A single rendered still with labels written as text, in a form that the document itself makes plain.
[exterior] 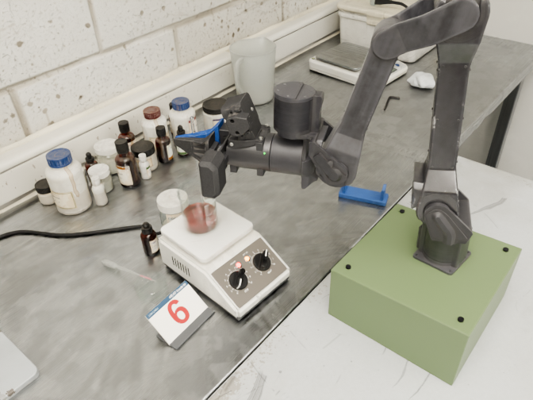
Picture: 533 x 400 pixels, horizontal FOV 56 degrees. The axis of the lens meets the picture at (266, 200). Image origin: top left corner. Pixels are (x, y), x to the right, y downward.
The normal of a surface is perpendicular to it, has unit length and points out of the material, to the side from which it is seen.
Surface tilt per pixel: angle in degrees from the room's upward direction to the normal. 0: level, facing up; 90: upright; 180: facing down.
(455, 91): 88
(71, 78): 90
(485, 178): 0
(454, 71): 88
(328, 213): 0
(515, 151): 90
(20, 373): 0
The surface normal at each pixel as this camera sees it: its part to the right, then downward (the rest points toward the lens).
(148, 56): 0.77, 0.37
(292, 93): 0.00, -0.81
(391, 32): -0.26, 0.57
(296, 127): 0.07, 0.58
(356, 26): -0.62, 0.54
